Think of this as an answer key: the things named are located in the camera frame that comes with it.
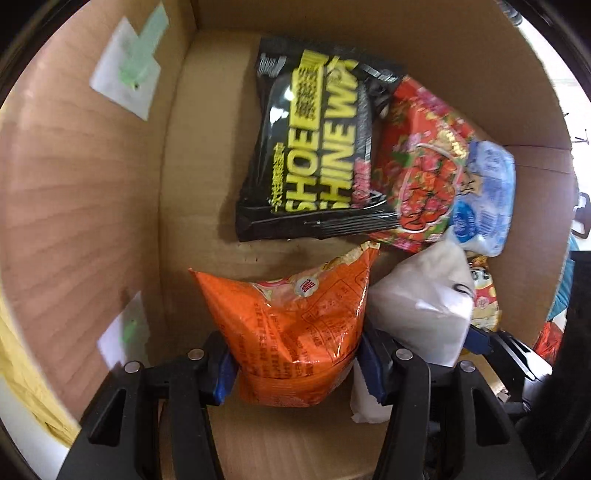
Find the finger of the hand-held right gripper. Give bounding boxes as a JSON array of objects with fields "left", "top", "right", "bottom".
[{"left": 464, "top": 325, "right": 553, "bottom": 381}]

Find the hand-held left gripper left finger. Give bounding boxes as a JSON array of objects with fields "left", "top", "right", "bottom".
[{"left": 55, "top": 331, "right": 239, "bottom": 480}]

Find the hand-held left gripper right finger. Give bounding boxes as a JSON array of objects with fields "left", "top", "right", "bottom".
[{"left": 353, "top": 330, "right": 527, "bottom": 480}]

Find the small yellow snack packet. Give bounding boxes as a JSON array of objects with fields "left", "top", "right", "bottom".
[{"left": 466, "top": 254, "right": 502, "bottom": 334}]

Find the white soft packet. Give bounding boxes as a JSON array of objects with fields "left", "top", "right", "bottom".
[{"left": 350, "top": 240, "right": 475, "bottom": 424}]

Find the orange snack packet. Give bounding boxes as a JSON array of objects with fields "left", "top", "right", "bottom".
[{"left": 188, "top": 241, "right": 382, "bottom": 408}]

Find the light blue tissue packet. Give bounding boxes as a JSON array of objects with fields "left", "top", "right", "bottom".
[{"left": 445, "top": 141, "right": 517, "bottom": 257}]

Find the red snack packet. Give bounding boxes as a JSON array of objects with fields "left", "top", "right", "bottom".
[{"left": 367, "top": 76, "right": 482, "bottom": 254}]

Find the cardboard box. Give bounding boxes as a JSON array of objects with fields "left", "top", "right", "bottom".
[{"left": 0, "top": 0, "right": 583, "bottom": 480}]

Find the black and yellow packet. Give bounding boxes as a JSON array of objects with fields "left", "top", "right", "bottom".
[{"left": 235, "top": 37, "right": 407, "bottom": 242}]

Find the red bag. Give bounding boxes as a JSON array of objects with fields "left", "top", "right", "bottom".
[{"left": 533, "top": 320, "right": 565, "bottom": 363}]

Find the yellow tablecloth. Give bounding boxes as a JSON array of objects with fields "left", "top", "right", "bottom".
[{"left": 0, "top": 300, "right": 80, "bottom": 448}]

